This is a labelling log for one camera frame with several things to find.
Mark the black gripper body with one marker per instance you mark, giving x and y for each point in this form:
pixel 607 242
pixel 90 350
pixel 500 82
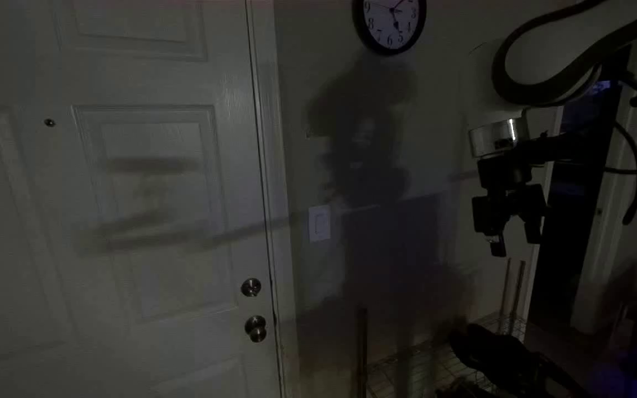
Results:
pixel 514 201

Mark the silver deadbolt lock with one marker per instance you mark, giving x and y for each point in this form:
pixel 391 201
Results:
pixel 250 285

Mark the black bag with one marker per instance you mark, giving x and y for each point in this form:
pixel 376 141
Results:
pixel 503 360

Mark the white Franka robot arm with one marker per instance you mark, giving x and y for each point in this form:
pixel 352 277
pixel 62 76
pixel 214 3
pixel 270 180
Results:
pixel 548 146

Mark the white wall light switch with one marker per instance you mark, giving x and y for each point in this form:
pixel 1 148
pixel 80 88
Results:
pixel 319 223

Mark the white panel door with knob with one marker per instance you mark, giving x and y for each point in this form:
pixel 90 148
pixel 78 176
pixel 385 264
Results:
pixel 112 207

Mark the round black-rimmed wall clock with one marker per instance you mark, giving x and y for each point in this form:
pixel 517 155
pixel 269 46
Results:
pixel 391 22

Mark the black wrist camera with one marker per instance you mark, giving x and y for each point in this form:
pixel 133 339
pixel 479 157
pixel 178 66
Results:
pixel 503 171

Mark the silver round door knob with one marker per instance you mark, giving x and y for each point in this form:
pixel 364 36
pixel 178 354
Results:
pixel 255 327

